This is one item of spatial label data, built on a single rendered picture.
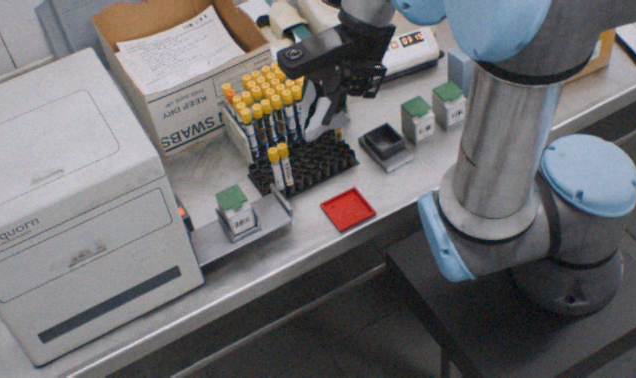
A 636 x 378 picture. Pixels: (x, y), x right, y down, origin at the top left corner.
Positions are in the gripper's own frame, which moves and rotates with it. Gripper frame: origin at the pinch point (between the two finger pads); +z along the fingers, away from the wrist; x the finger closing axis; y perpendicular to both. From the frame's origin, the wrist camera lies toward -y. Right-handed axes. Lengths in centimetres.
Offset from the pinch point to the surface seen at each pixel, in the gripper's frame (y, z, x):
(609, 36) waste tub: 56, -21, -2
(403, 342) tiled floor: 73, 78, 15
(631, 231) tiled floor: 136, 42, 9
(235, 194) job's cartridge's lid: -8.2, 11.6, 0.6
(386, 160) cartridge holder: 19.9, 6.3, 0.5
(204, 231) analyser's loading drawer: -10.0, 20.4, 2.5
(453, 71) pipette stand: 34.0, -7.4, 7.6
